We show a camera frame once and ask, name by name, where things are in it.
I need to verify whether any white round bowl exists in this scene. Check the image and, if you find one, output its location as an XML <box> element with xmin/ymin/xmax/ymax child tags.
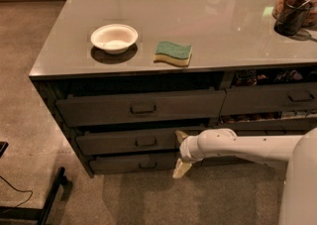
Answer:
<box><xmin>90</xmin><ymin>24</ymin><xmax>139</xmax><ymax>55</ymax></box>

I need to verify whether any dark grey drawer cabinet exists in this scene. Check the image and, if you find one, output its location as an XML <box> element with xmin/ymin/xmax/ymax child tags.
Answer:
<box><xmin>30</xmin><ymin>0</ymin><xmax>317</xmax><ymax>175</ymax></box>

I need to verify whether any black metal stand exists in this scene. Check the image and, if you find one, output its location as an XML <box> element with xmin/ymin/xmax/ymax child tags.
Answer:
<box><xmin>0</xmin><ymin>141</ymin><xmax>69</xmax><ymax>225</ymax></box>

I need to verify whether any green yellow sponge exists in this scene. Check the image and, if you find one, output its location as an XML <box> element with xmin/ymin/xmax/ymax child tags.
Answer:
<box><xmin>154</xmin><ymin>42</ymin><xmax>192</xmax><ymax>67</ymax></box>

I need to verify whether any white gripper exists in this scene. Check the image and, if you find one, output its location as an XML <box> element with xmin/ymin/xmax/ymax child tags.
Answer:
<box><xmin>172</xmin><ymin>130</ymin><xmax>202</xmax><ymax>179</ymax></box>

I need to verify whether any black cable on floor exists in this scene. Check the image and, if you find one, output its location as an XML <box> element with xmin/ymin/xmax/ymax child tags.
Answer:
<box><xmin>0</xmin><ymin>174</ymin><xmax>34</xmax><ymax>215</ymax></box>

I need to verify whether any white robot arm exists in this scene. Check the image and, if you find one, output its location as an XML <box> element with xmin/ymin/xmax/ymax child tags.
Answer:
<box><xmin>173</xmin><ymin>128</ymin><xmax>317</xmax><ymax>225</ymax></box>

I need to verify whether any black mesh cup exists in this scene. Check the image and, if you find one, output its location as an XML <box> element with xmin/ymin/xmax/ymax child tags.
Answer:
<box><xmin>274</xmin><ymin>0</ymin><xmax>312</xmax><ymax>36</ymax></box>

